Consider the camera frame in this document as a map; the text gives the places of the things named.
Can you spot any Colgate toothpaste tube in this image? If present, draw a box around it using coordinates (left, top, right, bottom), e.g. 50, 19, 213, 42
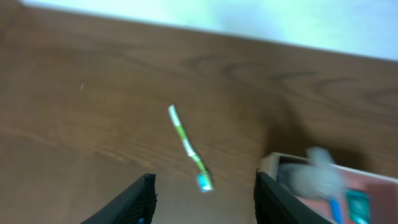
345, 189, 371, 224

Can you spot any white cardboard box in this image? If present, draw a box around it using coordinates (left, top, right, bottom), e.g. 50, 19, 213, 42
259, 152, 397, 224

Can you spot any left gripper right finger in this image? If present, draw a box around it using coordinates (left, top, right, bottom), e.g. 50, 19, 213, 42
254, 171, 331, 224

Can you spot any clear pump soap bottle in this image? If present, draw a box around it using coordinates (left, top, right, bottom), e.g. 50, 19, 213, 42
307, 147, 336, 175

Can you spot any blue disposable razor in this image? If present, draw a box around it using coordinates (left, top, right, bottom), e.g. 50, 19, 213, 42
328, 197, 343, 224

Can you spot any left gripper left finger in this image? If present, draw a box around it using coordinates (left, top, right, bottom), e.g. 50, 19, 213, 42
81, 173, 157, 224

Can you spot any green white toothbrush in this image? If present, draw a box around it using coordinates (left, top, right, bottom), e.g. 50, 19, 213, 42
168, 105, 215, 192

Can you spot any white lotion tube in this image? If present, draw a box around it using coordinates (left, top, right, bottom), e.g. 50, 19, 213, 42
277, 163, 345, 200

